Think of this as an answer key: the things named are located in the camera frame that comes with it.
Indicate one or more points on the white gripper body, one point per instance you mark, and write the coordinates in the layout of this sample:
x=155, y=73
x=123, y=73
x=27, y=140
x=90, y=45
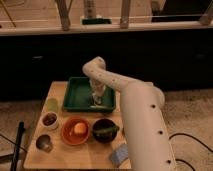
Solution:
x=98, y=88

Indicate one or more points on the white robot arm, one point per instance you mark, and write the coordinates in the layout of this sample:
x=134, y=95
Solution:
x=146, y=134

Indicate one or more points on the green plastic tray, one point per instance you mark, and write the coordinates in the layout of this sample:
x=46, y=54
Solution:
x=78, y=97

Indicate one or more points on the small light utensil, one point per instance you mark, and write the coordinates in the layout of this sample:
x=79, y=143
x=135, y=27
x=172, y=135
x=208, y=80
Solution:
x=97, y=107

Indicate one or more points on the black bowl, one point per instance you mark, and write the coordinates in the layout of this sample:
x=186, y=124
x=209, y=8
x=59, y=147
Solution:
x=107, y=137

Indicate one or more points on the orange fruit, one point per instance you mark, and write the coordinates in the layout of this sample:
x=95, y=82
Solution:
x=80, y=128

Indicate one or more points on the green cucumber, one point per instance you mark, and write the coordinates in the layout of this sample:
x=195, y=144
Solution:
x=107, y=130

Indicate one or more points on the light green cup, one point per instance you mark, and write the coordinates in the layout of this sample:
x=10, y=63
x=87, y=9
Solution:
x=52, y=105

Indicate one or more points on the orange bowl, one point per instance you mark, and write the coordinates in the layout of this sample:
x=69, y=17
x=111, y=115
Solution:
x=67, y=131

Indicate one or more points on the blue sponge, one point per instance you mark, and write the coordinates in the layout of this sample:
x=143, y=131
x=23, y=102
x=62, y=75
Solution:
x=119, y=155

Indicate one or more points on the green object on shelf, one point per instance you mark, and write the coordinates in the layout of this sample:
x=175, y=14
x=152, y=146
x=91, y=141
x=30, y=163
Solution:
x=95, y=21

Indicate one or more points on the silver metal cup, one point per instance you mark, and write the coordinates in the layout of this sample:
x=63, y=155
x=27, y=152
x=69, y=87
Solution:
x=44, y=143

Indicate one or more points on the black stand left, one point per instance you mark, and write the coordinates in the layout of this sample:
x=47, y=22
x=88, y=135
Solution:
x=17, y=147

